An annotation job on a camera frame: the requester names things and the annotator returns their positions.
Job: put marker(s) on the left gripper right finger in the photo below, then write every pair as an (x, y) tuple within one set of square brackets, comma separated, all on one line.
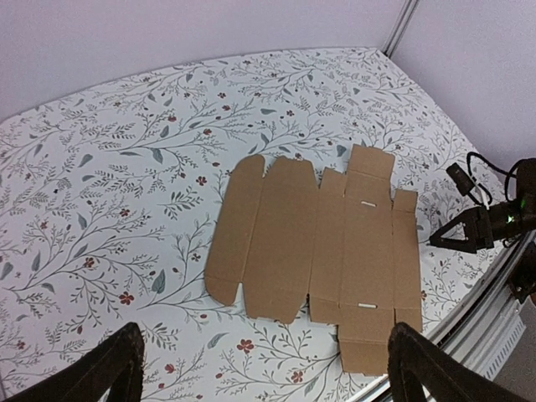
[(416, 366)]

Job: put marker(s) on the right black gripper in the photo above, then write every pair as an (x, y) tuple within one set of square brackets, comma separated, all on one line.
[(482, 227)]

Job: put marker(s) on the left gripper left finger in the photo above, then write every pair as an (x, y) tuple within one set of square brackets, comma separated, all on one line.
[(114, 367)]

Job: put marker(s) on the brown cardboard box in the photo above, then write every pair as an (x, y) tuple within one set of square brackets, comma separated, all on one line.
[(345, 244)]

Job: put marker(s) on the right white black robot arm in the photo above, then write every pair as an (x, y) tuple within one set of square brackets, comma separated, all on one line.
[(523, 171)]

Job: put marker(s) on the floral patterned table mat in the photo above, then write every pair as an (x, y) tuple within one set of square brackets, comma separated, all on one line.
[(109, 198)]

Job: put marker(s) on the right aluminium frame post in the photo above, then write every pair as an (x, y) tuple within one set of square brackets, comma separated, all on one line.
[(401, 24)]

